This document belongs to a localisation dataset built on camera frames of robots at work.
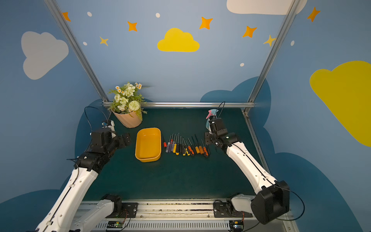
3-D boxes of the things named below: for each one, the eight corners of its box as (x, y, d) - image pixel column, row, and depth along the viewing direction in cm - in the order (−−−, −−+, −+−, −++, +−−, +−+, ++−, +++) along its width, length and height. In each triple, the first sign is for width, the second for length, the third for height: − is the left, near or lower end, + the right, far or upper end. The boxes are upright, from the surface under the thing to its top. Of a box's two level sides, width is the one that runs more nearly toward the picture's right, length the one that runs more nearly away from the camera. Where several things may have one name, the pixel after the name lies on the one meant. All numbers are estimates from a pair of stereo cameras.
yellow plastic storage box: (132, 162, 93) (129, 158, 89) (139, 131, 108) (138, 127, 104) (160, 162, 93) (159, 158, 89) (164, 131, 108) (163, 127, 104)
